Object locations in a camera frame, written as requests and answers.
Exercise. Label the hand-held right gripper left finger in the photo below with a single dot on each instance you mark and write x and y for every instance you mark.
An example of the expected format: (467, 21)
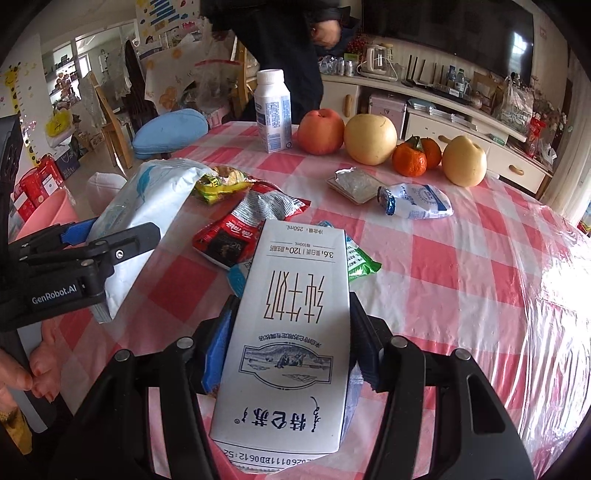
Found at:
(217, 350)

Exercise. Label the red apple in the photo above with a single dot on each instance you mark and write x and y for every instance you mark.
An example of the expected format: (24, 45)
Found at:
(321, 131)

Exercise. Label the brown cardboard box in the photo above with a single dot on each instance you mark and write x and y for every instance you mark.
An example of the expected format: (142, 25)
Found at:
(485, 92)

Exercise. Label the pink storage case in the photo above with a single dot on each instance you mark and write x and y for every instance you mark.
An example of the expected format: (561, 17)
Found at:
(387, 110)

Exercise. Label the colourful wall poster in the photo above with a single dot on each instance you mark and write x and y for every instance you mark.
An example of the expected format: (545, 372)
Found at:
(161, 18)

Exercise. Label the pink plastic bin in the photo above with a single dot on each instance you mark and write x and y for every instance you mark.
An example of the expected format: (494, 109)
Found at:
(46, 217)

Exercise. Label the clear plastic bag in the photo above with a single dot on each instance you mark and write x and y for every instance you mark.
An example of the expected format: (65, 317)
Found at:
(512, 108)

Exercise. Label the large yellow pear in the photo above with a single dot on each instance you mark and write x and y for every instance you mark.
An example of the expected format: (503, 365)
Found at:
(371, 138)

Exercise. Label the giraffe height chart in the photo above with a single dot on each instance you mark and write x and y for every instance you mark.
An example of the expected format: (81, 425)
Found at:
(18, 92)

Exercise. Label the light wooden chair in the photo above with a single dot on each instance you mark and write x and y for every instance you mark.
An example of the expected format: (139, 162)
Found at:
(113, 124)

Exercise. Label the green snack packet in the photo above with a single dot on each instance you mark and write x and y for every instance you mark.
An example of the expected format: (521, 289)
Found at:
(362, 265)

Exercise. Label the white blue milk pouch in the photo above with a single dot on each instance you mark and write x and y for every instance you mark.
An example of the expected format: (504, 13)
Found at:
(415, 201)

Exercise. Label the orange print tablecloth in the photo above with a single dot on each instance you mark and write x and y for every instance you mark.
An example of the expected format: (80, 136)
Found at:
(171, 87)

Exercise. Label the person's left hand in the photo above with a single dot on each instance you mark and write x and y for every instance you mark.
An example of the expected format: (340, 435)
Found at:
(46, 369)

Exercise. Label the white yoghurt bottle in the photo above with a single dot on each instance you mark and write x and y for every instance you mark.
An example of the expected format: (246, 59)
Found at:
(272, 115)

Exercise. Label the orange tangerine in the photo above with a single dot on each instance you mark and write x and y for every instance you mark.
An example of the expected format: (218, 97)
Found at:
(433, 152)
(408, 159)

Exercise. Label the red snack wrapper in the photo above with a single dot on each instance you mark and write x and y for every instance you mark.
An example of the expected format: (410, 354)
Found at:
(240, 226)

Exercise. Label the pack of small bottles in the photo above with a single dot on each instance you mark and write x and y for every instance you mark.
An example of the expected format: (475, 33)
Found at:
(337, 67)

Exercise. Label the black wifi router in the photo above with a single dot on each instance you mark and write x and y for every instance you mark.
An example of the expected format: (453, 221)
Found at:
(415, 82)

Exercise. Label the white and blue milk carton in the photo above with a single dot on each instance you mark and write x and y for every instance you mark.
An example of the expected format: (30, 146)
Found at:
(286, 346)

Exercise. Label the dark wooden chair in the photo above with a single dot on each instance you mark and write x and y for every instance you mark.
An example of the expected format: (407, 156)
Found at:
(138, 83)

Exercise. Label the red gift box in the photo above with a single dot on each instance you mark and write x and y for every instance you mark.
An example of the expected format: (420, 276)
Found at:
(37, 184)

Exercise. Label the clear water bottle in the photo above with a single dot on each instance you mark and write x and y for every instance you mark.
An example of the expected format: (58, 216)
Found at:
(450, 77)
(461, 81)

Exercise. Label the silver foil packet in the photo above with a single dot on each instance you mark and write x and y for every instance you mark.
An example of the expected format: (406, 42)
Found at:
(355, 184)

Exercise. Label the red plastic bag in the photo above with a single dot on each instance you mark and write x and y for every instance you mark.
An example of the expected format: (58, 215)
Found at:
(533, 136)

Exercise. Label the grey wet wipe packet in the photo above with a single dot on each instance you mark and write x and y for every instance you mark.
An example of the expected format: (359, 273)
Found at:
(138, 217)

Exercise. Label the red checkered tablecloth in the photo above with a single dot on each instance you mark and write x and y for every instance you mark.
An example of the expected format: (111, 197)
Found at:
(461, 300)

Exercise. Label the white blue plastic pouch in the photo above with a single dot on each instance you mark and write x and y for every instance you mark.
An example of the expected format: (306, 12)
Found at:
(238, 277)

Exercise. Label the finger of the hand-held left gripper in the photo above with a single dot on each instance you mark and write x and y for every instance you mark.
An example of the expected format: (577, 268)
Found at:
(124, 244)
(78, 230)

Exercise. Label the white TV cabinet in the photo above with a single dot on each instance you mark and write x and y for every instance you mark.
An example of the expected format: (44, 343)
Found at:
(429, 122)

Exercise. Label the blue stool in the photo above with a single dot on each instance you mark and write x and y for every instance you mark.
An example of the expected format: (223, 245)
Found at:
(171, 131)

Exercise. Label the yellow green snack wrapper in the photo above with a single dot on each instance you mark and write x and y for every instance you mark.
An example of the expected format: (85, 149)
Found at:
(221, 184)

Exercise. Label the yellow bag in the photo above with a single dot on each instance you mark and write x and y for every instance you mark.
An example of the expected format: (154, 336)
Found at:
(59, 123)

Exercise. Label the black television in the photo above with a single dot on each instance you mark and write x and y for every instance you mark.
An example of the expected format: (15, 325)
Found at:
(461, 32)

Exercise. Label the glass kettle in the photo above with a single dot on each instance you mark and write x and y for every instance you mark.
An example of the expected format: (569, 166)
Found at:
(376, 62)

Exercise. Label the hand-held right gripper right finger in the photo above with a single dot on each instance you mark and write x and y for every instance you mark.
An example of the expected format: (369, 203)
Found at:
(369, 350)

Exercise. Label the small yellow pear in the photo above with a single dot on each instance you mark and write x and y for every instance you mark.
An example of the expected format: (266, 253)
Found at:
(464, 161)

